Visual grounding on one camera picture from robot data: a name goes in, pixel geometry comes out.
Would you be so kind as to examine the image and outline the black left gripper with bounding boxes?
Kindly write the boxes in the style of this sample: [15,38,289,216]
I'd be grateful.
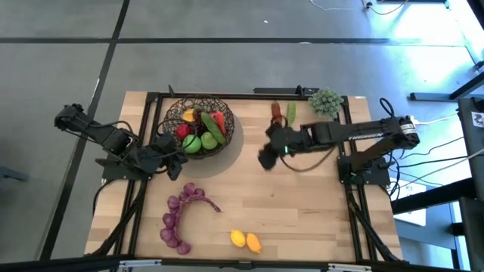
[150,132,189,181]

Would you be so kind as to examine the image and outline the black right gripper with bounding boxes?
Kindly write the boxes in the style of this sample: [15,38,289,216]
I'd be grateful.
[258,121,306,171]

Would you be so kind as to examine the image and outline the green apple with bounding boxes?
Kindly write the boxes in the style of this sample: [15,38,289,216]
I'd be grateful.
[182,134,203,154]
[200,131,219,150]

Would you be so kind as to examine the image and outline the red apple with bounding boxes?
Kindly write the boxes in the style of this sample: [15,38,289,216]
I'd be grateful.
[175,123,192,141]

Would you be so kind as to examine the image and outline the dark woven wire basket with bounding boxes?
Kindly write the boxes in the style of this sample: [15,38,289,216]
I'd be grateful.
[162,96,235,159]

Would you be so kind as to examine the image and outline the green cucumber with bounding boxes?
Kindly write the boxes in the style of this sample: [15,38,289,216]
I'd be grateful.
[200,111,227,145]

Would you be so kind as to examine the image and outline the yellow lemon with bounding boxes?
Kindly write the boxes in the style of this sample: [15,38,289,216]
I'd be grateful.
[229,229,247,249]

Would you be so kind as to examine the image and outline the orange lemon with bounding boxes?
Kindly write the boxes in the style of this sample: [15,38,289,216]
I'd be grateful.
[245,232,263,255]

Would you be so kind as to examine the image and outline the green pea pod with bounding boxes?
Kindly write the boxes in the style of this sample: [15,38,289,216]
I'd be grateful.
[286,101,298,128]

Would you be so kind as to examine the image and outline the potted green succulent plant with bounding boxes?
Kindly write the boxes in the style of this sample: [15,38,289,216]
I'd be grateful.
[308,87,345,119]

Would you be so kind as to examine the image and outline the white box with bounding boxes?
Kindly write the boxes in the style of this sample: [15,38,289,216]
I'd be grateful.
[392,177,428,227]

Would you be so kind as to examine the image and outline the black desk leg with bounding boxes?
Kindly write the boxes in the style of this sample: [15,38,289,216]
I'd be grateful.
[409,71,484,102]

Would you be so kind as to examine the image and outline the black floor beam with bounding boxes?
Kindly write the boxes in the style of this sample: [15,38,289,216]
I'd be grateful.
[391,177,479,215]

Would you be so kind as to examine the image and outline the tall black cabinet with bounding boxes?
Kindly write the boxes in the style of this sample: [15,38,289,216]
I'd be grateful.
[456,97,484,272]

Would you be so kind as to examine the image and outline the black bracket bar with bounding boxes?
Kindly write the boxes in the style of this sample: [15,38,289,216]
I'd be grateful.
[252,85,321,96]

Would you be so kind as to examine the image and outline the silver corner bracket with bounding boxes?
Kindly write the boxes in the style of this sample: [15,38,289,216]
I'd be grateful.
[119,258,162,269]
[327,263,374,272]

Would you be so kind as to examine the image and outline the beige floor cable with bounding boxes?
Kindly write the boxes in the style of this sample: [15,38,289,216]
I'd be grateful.
[361,0,410,17]

